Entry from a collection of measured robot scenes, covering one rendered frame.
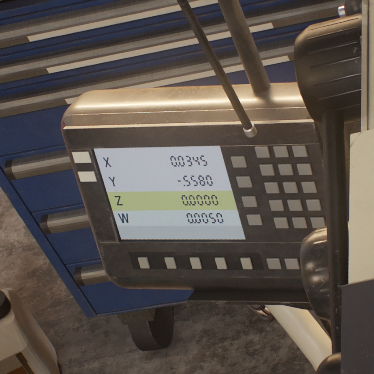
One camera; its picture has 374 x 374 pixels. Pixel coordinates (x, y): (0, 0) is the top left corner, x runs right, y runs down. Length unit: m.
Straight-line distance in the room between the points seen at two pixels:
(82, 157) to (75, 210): 1.21
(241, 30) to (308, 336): 0.44
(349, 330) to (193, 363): 2.65
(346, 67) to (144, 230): 0.95
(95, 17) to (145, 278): 0.86
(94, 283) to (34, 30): 0.60
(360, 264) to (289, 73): 2.03
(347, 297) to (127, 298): 2.52
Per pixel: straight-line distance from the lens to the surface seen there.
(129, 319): 3.77
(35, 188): 3.50
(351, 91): 1.42
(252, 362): 3.76
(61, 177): 3.47
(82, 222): 3.51
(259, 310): 2.48
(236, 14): 2.16
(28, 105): 3.32
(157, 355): 3.85
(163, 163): 2.27
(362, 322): 1.17
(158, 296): 3.67
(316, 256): 1.45
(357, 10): 1.65
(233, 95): 1.59
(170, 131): 2.25
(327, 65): 1.42
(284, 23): 3.12
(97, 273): 3.61
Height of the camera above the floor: 2.74
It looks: 42 degrees down
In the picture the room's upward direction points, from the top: 30 degrees counter-clockwise
